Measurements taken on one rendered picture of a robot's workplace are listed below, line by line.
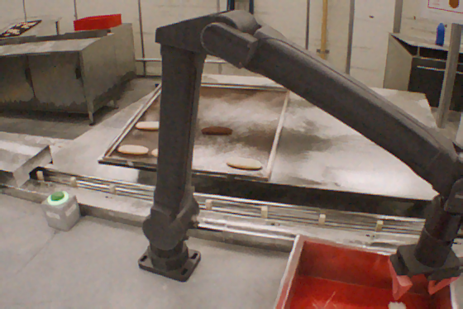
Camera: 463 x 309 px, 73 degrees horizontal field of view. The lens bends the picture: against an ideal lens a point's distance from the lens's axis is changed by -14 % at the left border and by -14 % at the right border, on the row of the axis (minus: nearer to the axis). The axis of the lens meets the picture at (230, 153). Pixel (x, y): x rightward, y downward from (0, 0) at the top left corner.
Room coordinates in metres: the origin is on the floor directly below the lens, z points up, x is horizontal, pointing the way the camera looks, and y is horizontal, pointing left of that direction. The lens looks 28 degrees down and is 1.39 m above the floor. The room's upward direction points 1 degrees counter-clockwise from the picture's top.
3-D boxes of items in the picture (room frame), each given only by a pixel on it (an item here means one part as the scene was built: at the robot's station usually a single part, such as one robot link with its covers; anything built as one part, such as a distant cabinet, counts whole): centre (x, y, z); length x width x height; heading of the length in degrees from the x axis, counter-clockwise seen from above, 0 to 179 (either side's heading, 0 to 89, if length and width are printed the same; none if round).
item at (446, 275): (0.37, -0.35, 0.94); 0.07 x 0.07 x 0.09; 0
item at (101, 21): (4.31, 1.58, 0.94); 0.51 x 0.36 x 0.13; 79
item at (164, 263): (0.56, 0.14, 0.86); 0.12 x 0.09 x 0.08; 68
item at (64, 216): (0.70, 0.44, 0.84); 0.08 x 0.08 x 0.11; 75
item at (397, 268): (0.37, -0.30, 0.94); 0.07 x 0.07 x 0.09; 0
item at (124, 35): (4.31, 1.58, 0.44); 0.70 x 0.55 x 0.87; 75
